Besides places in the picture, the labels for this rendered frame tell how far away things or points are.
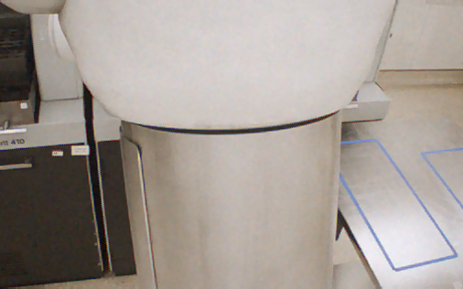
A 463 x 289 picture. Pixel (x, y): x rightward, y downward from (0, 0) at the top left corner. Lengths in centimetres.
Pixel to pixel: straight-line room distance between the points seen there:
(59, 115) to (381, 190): 78
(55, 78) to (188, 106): 109
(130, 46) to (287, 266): 11
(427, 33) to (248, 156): 295
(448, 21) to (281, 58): 302
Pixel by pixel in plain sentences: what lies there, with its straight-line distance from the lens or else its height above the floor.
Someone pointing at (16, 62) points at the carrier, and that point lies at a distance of 122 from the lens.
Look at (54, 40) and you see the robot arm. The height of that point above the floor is 113.
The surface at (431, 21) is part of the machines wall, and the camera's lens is 308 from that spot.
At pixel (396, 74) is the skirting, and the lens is 314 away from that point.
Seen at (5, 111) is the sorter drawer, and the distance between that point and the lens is 120.
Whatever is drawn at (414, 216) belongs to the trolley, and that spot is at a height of 82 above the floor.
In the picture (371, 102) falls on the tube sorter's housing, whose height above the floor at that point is 73.
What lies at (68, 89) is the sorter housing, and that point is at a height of 77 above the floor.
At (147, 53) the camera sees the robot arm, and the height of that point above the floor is 137.
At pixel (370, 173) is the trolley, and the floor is 82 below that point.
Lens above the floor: 145
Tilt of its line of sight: 39 degrees down
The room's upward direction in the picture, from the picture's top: 8 degrees clockwise
